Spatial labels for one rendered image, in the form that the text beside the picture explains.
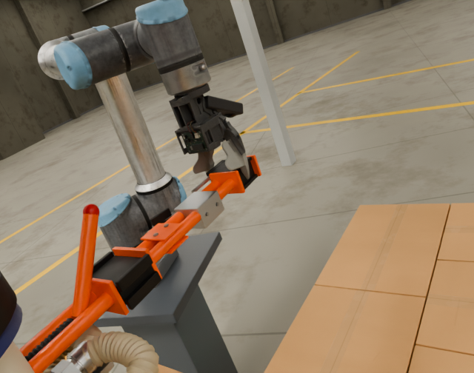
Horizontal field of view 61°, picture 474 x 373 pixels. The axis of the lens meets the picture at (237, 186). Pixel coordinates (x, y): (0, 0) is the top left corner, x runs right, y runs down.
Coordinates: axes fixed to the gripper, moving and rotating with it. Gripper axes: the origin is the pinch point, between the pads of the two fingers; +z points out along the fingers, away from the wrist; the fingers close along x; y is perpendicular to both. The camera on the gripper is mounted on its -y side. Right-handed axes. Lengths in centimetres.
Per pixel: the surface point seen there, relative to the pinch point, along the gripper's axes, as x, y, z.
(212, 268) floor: -141, -109, 122
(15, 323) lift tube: 9, 51, -8
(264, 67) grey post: -156, -285, 17
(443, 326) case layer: 29, -32, 69
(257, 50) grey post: -155, -282, -1
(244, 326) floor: -84, -63, 122
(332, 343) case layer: -1, -19, 69
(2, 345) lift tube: 11, 54, -8
